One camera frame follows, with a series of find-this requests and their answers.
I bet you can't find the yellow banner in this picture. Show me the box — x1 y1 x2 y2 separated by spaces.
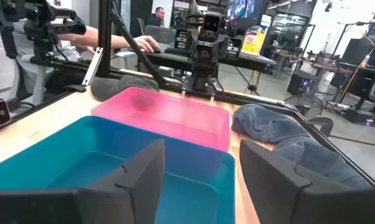
241 24 269 55

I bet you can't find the silver metal bracket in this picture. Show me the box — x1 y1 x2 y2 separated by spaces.
81 47 104 87

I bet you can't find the yellow cable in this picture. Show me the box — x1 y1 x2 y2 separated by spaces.
335 30 375 105

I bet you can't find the wall screen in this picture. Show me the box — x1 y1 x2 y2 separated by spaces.
226 0 267 29

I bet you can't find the long workbench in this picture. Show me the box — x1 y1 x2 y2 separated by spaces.
269 49 375 77

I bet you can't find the black aluminium table frame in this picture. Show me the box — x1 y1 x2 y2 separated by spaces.
0 0 375 189

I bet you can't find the teal plastic bin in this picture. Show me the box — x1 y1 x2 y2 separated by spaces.
0 115 236 224

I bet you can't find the person's hand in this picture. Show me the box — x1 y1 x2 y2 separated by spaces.
133 35 160 54

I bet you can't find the black floor fan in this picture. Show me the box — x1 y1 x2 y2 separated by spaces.
283 94 325 121

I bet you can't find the black desk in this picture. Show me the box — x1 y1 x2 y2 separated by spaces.
137 49 277 74

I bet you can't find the black stand base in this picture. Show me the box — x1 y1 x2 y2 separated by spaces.
344 107 375 128

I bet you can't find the pink plastic bin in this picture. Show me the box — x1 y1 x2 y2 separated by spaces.
90 86 231 152

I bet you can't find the grey curved bracket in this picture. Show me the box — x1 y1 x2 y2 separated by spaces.
305 115 335 138

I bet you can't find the black box with white label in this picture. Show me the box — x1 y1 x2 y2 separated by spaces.
226 35 244 60
174 27 192 50

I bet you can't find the black frame clamp foot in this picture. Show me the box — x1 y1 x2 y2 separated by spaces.
63 83 87 93

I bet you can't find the black computer tower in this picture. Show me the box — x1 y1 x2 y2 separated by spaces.
286 72 315 96

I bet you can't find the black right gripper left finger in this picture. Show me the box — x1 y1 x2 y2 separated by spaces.
0 138 165 224

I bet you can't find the person's forearm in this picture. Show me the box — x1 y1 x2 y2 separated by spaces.
58 26 138 50

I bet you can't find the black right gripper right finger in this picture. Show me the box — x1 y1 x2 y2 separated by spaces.
239 139 375 224

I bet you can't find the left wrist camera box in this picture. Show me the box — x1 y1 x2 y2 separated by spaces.
201 12 223 34

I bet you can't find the white office chair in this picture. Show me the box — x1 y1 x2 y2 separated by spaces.
14 54 56 106

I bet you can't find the dark navy cap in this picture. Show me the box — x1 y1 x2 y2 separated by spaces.
117 74 160 93

